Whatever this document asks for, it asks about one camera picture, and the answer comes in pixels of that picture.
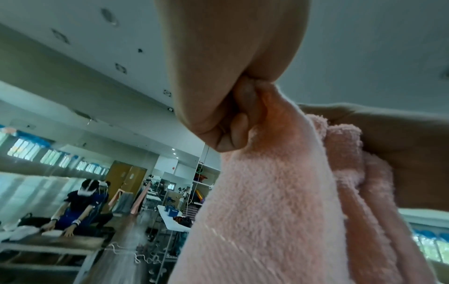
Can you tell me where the white cable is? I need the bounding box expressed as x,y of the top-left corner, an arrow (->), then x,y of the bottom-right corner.
104,242 -> 163,265

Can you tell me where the brown wooden door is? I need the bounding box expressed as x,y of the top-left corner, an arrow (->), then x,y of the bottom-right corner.
105,160 -> 148,201

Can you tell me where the grey work table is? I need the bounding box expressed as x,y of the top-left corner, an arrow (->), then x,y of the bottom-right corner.
0,232 -> 107,284

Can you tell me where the white long table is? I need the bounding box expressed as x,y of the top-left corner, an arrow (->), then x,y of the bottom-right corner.
157,204 -> 192,231

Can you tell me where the hanging grey towel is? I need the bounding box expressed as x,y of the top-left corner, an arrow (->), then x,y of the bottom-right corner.
109,189 -> 134,214

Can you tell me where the shelf with colourful items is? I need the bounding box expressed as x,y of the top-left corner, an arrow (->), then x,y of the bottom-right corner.
191,163 -> 220,206

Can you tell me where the person's right hand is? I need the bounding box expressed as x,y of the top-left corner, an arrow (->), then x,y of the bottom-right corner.
298,102 -> 449,214

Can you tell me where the hanging pink towel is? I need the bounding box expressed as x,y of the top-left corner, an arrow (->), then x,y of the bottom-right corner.
130,188 -> 145,215

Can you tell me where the pink fluffy towel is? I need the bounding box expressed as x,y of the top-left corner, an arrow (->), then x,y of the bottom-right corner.
168,82 -> 440,284

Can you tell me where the black bag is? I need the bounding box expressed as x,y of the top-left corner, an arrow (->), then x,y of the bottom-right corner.
17,213 -> 51,229

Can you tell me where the white cloth pile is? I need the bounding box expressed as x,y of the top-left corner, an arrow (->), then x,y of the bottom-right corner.
0,225 -> 37,242

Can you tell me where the person's left hand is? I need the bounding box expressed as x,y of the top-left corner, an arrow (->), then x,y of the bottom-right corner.
156,0 -> 313,153

